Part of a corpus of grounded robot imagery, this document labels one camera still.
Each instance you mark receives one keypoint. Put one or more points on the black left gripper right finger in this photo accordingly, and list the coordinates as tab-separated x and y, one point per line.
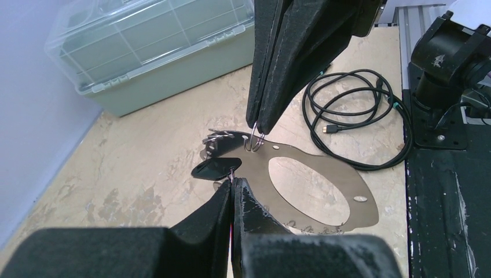
263	247

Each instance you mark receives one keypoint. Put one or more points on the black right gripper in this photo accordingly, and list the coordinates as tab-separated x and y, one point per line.
294	41

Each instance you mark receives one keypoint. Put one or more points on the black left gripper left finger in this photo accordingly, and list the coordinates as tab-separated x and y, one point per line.
197	246

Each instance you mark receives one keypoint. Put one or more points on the black key tag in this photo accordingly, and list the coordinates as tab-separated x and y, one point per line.
215	169

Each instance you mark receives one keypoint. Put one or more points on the clear plastic storage box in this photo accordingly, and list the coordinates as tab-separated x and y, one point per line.
126	55

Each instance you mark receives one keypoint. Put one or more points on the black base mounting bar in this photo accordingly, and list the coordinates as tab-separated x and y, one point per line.
448	202

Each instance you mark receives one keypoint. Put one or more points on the aluminium frame rail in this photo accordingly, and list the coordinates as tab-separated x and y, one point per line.
413	22

